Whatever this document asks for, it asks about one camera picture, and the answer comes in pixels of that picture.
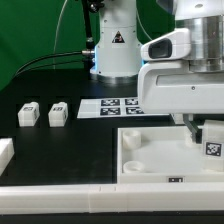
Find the white square tabletop tray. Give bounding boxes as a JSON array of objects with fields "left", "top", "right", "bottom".
[{"left": 117, "top": 126, "right": 224, "bottom": 184}]

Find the grey thin cable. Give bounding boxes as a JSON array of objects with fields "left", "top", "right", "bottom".
[{"left": 53, "top": 0, "right": 69, "bottom": 70}]

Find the white sheet with markers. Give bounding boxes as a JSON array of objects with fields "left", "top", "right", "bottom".
[{"left": 76, "top": 96, "right": 171, "bottom": 119}]

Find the white left barrier block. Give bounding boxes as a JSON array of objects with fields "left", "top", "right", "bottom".
[{"left": 0, "top": 138, "right": 14, "bottom": 176}]

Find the black vertical pole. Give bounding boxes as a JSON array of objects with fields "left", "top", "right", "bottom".
[{"left": 81, "top": 0, "right": 94, "bottom": 49}]

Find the white front barrier wall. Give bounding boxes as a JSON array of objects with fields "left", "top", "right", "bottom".
[{"left": 0, "top": 182, "right": 224, "bottom": 215}]

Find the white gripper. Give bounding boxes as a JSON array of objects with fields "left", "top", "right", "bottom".
[{"left": 137, "top": 28, "right": 224, "bottom": 144}]

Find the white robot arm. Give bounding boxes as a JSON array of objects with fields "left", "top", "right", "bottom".
[{"left": 89, "top": 0, "right": 224, "bottom": 143}]

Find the black cable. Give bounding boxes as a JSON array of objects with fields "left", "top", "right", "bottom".
[{"left": 13, "top": 49, "right": 96, "bottom": 78}]

